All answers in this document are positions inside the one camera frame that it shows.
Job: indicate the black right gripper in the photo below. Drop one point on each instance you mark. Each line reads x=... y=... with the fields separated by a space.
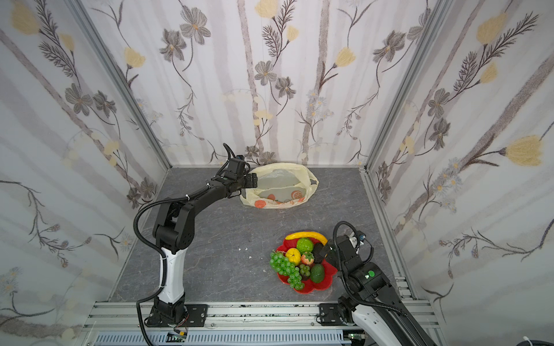
x=331 y=251

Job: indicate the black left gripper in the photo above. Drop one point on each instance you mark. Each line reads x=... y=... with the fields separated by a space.
x=244 y=179

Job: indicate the red flower-shaped plastic bowl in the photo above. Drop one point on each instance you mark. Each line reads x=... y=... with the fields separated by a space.
x=309 y=286

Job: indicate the small black fake fruit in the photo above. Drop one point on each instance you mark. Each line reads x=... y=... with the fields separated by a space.
x=318 y=253

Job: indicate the dark green fake fruit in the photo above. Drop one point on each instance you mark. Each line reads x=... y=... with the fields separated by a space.
x=317 y=273

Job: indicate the fake red strawberry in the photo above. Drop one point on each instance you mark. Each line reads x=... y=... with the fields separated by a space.
x=308 y=259

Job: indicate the bright green fake fruit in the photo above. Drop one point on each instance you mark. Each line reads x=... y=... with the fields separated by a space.
x=305 y=245

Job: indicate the yellow fake banana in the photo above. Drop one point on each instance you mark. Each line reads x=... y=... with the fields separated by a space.
x=312 y=235

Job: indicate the pale yellow plastic bag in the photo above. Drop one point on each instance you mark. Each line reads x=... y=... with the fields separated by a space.
x=280 y=186

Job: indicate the yellow fake lemon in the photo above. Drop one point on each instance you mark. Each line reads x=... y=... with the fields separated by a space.
x=294 y=256

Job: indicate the green fake grape bunch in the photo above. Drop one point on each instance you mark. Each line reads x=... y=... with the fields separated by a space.
x=282 y=266

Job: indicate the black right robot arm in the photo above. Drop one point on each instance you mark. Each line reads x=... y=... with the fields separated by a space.
x=371 y=303

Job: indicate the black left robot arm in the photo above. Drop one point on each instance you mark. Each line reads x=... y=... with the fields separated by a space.
x=174 y=231

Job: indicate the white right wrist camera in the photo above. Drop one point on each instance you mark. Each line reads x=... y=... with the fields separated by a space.
x=357 y=239

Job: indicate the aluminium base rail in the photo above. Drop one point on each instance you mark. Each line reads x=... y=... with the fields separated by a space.
x=239 y=323

